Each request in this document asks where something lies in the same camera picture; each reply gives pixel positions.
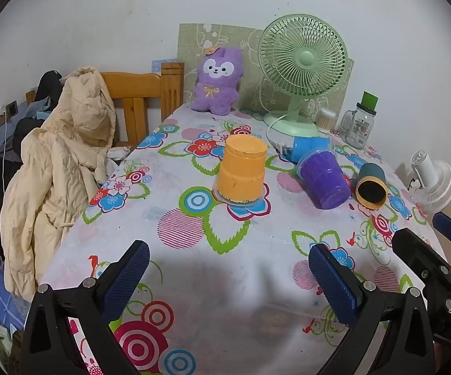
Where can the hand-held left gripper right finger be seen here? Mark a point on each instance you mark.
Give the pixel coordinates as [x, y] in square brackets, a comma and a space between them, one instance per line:
[333, 281]

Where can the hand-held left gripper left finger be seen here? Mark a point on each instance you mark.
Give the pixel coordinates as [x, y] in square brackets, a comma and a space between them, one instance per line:
[130, 271]

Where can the teal cup with orange rim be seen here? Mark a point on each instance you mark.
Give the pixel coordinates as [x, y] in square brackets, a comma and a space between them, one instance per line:
[370, 191]

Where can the purple cup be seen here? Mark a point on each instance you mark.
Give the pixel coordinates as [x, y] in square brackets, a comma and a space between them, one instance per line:
[323, 179]

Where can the blue cup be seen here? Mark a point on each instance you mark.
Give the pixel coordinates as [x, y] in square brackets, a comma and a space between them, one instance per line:
[309, 147]

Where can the small white fan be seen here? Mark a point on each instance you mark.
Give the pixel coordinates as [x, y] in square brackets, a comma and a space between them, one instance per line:
[438, 187]

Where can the floral tablecloth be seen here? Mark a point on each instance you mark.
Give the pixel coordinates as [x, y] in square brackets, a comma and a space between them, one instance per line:
[225, 273]

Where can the beige padded jacket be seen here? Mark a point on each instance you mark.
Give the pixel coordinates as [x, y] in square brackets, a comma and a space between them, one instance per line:
[61, 156]

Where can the glass jar with green lid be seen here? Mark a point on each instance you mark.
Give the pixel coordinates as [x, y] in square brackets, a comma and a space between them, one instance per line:
[360, 127]

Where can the cotton swab container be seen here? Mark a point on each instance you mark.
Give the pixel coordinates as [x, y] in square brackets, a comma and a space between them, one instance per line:
[326, 119]

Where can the wooden chair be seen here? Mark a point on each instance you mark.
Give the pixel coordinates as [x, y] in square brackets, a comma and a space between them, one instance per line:
[135, 86]

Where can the purple plush toy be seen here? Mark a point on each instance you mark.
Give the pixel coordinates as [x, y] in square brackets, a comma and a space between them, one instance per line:
[217, 86]

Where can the green desk fan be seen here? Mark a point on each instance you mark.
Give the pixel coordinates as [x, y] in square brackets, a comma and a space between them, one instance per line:
[302, 56]

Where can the green patterned board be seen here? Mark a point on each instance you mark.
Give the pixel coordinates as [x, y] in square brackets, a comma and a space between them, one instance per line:
[188, 47]

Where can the wall socket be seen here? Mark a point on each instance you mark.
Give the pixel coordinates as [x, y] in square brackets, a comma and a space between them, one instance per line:
[11, 109]

